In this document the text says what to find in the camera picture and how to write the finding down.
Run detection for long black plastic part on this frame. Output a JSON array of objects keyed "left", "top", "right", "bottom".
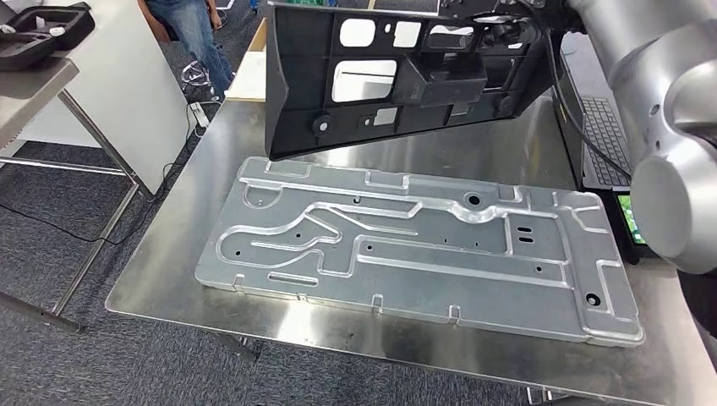
[{"left": 263, "top": 0, "right": 556, "bottom": 162}]

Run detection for stamped aluminium panel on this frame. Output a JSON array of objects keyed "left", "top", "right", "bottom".
[{"left": 194, "top": 156, "right": 645, "bottom": 348}]

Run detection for white flat box lid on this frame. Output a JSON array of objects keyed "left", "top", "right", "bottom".
[{"left": 223, "top": 50, "right": 267, "bottom": 104}]

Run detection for white power strip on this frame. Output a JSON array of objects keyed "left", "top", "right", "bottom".
[{"left": 189, "top": 101, "right": 210, "bottom": 130}]

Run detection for chrome stool base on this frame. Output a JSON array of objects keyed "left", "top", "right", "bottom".
[{"left": 182, "top": 58, "right": 225, "bottom": 103}]

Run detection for person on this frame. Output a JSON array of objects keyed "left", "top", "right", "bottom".
[{"left": 137, "top": 0, "right": 237, "bottom": 102}]

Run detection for white table metal legs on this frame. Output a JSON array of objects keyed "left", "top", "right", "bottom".
[{"left": 0, "top": 0, "right": 198, "bottom": 336}]

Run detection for black laptop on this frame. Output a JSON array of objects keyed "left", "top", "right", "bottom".
[{"left": 551, "top": 30, "right": 635, "bottom": 192}]

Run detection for black controller with screen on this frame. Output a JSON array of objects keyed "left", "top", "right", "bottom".
[{"left": 607, "top": 189, "right": 654, "bottom": 266}]

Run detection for open black foam case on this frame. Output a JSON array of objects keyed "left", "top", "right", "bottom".
[{"left": 0, "top": 1, "right": 96, "bottom": 72}]

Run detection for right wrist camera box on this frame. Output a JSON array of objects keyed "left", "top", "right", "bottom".
[{"left": 442, "top": 0, "right": 542, "bottom": 26}]

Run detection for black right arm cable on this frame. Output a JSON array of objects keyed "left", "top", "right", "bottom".
[{"left": 537, "top": 25, "right": 635, "bottom": 182}]

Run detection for black floor cable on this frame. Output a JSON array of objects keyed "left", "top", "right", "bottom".
[{"left": 0, "top": 125, "right": 194, "bottom": 248}]

